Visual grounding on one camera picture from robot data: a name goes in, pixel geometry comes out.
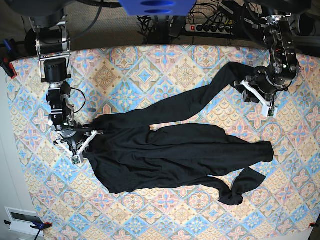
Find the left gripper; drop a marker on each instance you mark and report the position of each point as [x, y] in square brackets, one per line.
[265, 82]

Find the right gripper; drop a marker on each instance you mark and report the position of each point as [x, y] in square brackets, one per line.
[75, 137]

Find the black t-shirt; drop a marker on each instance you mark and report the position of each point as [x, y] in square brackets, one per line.
[155, 147]

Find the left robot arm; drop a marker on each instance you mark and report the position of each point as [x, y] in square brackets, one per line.
[283, 65]

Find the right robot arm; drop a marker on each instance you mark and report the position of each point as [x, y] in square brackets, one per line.
[52, 45]

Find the white power strip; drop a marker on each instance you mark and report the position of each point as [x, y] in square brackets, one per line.
[210, 29]

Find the black round speaker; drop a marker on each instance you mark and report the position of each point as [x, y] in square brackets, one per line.
[30, 43]

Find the orange black clamp left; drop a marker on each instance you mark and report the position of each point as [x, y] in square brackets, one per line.
[8, 67]

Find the blue orange clamp lower left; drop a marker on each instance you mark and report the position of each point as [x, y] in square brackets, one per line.
[40, 226]

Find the white floor vent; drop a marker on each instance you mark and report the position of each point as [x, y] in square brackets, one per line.
[22, 220]

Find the blue clamp upper left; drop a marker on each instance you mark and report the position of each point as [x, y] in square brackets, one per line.
[8, 45]

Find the patterned tablecloth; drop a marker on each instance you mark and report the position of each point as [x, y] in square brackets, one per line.
[121, 79]

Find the orange clamp lower right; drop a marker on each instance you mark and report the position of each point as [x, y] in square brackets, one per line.
[314, 225]

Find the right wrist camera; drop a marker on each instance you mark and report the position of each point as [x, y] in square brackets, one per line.
[77, 159]

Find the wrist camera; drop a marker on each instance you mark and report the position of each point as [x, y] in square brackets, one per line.
[77, 159]
[271, 112]

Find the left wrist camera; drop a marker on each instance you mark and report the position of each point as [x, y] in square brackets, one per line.
[271, 112]

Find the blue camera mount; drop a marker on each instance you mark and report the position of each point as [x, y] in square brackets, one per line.
[157, 7]

